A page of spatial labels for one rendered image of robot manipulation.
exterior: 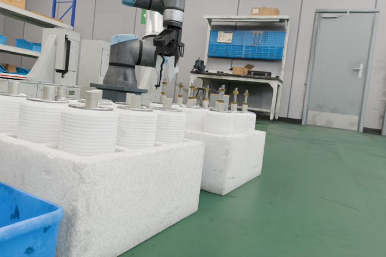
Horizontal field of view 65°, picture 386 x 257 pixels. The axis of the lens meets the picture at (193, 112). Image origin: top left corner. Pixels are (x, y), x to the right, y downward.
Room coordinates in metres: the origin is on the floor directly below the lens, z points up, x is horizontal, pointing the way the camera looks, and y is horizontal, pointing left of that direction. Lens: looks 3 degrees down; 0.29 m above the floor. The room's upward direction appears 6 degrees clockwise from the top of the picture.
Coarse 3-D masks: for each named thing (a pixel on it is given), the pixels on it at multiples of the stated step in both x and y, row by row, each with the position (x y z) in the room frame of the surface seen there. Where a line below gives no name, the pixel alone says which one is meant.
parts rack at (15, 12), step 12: (0, 12) 5.50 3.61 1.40; (12, 12) 5.51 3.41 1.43; (24, 12) 5.30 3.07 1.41; (72, 12) 6.33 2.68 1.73; (36, 24) 6.20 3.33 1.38; (48, 24) 6.29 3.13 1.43; (60, 24) 6.04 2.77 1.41; (72, 24) 6.32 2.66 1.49; (0, 48) 4.96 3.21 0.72; (12, 48) 5.15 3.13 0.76
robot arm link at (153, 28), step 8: (152, 16) 1.43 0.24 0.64; (160, 16) 1.44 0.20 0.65; (152, 24) 1.42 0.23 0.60; (160, 24) 1.43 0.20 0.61; (152, 32) 1.40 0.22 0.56; (160, 32) 1.42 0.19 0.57; (144, 40) 1.39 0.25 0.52; (152, 40) 1.38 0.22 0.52; (144, 48) 1.35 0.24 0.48; (152, 48) 1.36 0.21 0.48; (144, 56) 1.35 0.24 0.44; (152, 56) 1.36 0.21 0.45; (144, 64) 1.38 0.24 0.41; (152, 64) 1.39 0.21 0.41
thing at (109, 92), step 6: (90, 84) 1.32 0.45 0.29; (96, 84) 1.31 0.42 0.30; (102, 84) 1.29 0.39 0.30; (102, 90) 1.31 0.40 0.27; (108, 90) 1.30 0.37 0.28; (114, 90) 1.28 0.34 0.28; (120, 90) 1.27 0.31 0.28; (126, 90) 1.26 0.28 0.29; (132, 90) 1.30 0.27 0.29; (138, 90) 1.35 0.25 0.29; (144, 90) 1.39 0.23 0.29; (102, 96) 1.31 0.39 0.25; (108, 96) 1.29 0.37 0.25; (114, 96) 1.28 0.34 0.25; (120, 96) 1.28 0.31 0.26; (114, 102) 1.28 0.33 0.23
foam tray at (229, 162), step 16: (208, 144) 0.95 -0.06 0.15; (224, 144) 0.92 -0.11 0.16; (240, 144) 0.99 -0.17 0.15; (256, 144) 1.15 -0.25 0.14; (208, 160) 0.94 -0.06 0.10; (224, 160) 0.92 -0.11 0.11; (240, 160) 1.01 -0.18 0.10; (256, 160) 1.17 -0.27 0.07; (208, 176) 0.94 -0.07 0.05; (224, 176) 0.91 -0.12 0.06; (240, 176) 1.03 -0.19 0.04; (256, 176) 1.20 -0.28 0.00; (224, 192) 0.91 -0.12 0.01
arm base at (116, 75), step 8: (112, 64) 1.32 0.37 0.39; (120, 64) 1.31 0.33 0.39; (128, 64) 1.33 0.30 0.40; (112, 72) 1.31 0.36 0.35; (120, 72) 1.31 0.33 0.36; (128, 72) 1.33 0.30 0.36; (104, 80) 1.32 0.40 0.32; (112, 80) 1.30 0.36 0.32; (120, 80) 1.30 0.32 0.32; (128, 80) 1.32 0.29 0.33; (136, 80) 1.37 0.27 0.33
